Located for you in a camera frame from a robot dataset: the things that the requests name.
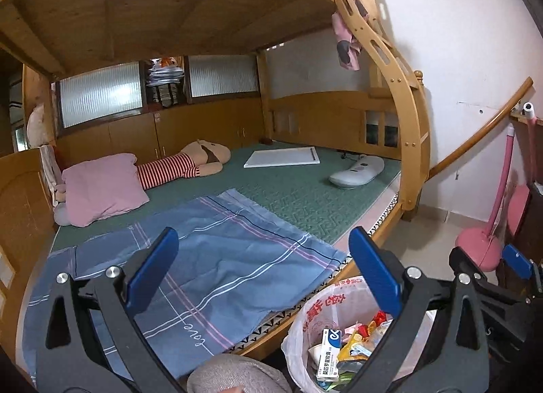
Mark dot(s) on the small beige plush toy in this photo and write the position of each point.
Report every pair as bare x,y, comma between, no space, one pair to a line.
59,193

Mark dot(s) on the ribbed glass window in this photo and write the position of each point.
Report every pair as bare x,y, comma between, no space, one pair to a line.
222,77
102,96

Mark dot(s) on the pink hanging cloth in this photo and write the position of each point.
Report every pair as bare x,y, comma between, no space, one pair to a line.
345,49

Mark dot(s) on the white flat board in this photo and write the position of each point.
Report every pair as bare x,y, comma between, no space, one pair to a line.
280,157

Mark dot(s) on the green snack bag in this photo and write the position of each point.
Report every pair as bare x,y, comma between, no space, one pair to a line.
345,377

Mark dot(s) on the red wrapper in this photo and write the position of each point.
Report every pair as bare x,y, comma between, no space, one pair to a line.
377,317

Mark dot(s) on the white plastic massager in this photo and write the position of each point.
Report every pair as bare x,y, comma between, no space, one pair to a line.
356,172

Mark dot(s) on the pink pillow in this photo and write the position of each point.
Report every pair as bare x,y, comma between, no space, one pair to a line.
102,189

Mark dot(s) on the stack of books and papers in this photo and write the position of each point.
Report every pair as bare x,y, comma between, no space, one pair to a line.
165,79

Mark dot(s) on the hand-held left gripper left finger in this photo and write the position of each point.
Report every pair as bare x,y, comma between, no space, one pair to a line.
152,265

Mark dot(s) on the white paper cup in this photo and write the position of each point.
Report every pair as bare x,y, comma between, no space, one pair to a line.
316,357

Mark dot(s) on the person's grey trousers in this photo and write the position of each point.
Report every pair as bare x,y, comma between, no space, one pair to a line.
246,371

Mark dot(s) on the wooden handrail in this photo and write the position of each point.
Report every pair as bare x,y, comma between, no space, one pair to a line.
479,134

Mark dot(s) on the white red-printed plastic bag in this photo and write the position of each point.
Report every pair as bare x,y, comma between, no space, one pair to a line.
314,312

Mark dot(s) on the blue striped blanket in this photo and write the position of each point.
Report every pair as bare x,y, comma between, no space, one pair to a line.
237,257

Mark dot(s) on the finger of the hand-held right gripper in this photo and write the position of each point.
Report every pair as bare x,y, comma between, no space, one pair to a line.
515,259
505,299

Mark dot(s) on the wooden bunk bed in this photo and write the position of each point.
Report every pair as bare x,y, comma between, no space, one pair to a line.
169,7

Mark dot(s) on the dark wooden furniture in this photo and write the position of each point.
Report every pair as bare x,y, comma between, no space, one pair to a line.
521,164

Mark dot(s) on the striped plush doll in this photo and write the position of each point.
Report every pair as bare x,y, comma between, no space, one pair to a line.
169,170

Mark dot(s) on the white hanging cloth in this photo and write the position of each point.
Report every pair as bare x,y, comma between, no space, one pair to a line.
51,168

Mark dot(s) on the white cardboard box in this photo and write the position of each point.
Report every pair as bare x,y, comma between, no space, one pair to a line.
331,350

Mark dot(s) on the plain white plastic bag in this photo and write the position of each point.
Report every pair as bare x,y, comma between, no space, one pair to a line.
38,125

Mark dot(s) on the person's left hand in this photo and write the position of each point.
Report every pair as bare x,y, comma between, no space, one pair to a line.
235,390

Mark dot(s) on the wooden bunk ladder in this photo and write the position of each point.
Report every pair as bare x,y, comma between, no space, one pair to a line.
382,58

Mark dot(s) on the yellow wrapper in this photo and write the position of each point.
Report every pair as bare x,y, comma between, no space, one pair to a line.
348,344

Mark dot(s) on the pink gooseneck stand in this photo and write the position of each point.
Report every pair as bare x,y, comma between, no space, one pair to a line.
479,248

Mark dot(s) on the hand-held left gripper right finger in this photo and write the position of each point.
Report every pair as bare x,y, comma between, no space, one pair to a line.
373,265

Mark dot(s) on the grey blue cushion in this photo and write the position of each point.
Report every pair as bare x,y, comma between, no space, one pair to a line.
61,215

